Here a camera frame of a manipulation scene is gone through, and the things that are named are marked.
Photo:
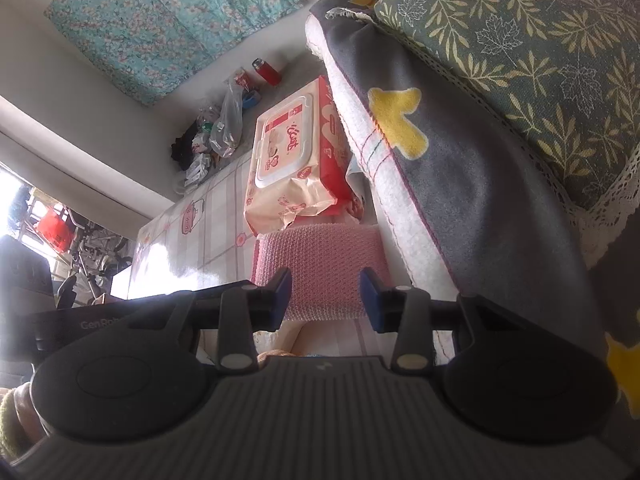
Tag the pink knitted cloth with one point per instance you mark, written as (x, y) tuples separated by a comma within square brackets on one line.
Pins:
[(320, 272)]

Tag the grey blanket with yellow stars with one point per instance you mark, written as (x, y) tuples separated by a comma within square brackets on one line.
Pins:
[(450, 170)]

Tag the red thermos bottle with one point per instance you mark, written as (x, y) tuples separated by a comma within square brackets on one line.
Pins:
[(266, 71)]

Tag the red plastic basket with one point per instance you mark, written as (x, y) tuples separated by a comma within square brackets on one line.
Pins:
[(52, 230)]

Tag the dark box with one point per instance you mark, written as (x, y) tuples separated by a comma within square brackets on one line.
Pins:
[(25, 272)]

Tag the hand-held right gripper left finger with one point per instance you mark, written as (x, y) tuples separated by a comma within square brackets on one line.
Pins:
[(281, 296)]

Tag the baby print packet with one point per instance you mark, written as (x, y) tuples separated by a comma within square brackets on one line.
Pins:
[(356, 205)]

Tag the person's left forearm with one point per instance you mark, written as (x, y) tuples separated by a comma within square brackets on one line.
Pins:
[(17, 420)]

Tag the green leaf print cushion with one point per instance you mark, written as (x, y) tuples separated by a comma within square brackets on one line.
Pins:
[(530, 60)]

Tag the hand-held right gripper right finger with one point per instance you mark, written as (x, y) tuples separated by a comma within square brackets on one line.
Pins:
[(370, 297)]

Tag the clear plastic bag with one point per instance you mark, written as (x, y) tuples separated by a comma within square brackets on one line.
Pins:
[(227, 120)]

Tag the checked teapot print tablecloth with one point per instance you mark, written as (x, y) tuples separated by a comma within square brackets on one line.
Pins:
[(200, 240)]

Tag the bicycle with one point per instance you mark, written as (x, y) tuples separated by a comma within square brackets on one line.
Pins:
[(100, 255)]

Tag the pink wet wipes pack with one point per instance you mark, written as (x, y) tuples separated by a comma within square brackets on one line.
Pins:
[(292, 145)]

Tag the pile of small packets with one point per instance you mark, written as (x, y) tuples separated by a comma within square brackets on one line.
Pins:
[(200, 165)]

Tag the teal floral curtain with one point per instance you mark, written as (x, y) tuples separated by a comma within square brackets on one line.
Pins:
[(170, 15)]

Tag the dark cloth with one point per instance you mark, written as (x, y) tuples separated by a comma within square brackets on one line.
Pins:
[(184, 147)]

